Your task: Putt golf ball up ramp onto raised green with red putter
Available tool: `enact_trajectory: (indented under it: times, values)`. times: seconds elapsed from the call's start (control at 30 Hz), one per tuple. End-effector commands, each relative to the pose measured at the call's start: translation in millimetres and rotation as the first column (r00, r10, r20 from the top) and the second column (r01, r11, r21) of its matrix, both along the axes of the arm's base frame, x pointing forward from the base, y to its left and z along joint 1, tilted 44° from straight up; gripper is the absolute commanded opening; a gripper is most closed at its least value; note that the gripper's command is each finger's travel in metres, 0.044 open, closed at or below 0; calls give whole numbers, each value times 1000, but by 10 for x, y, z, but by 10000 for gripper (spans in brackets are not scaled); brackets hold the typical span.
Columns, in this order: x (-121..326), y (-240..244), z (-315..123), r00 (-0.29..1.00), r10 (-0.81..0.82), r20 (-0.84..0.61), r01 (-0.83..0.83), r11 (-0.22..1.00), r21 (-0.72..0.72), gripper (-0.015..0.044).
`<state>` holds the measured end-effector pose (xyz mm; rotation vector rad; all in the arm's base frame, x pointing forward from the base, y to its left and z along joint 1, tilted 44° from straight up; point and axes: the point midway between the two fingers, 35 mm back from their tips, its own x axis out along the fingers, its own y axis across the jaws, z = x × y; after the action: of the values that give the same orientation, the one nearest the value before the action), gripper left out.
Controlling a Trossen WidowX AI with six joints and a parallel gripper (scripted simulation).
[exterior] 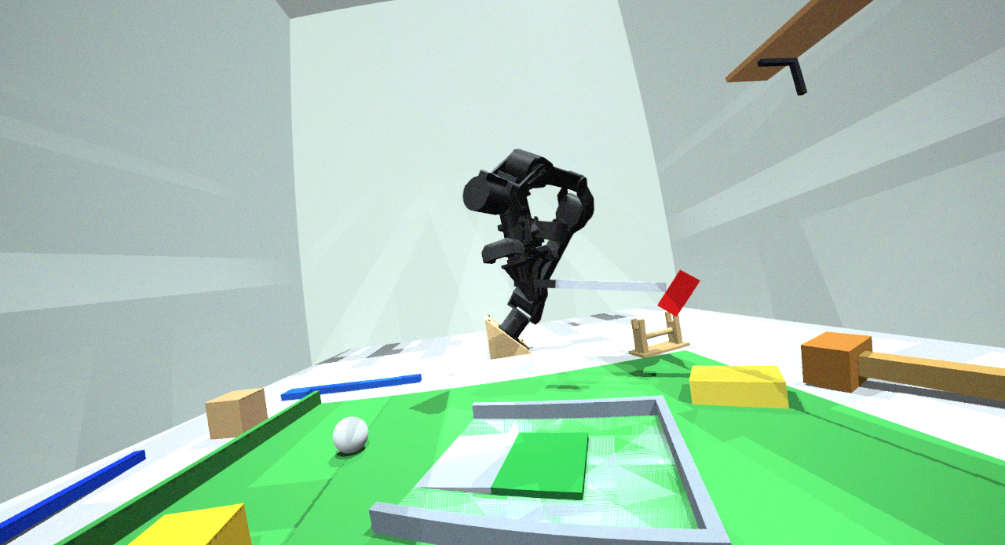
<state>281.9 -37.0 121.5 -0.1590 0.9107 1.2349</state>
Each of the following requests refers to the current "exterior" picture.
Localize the orange mallet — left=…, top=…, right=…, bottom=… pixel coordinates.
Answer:
left=800, top=331, right=1005, bottom=401

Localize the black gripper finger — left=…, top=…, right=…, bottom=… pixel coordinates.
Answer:
left=501, top=258, right=537, bottom=302
left=532, top=258, right=549, bottom=301

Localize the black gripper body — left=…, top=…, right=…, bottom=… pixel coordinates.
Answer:
left=481, top=211, right=559, bottom=264

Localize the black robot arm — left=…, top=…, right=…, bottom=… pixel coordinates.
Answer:
left=462, top=148, right=594, bottom=342

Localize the red putter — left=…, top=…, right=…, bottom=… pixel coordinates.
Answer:
left=533, top=270, right=700, bottom=316

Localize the white golf ball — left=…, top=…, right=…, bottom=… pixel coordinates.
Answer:
left=332, top=416, right=369, bottom=455

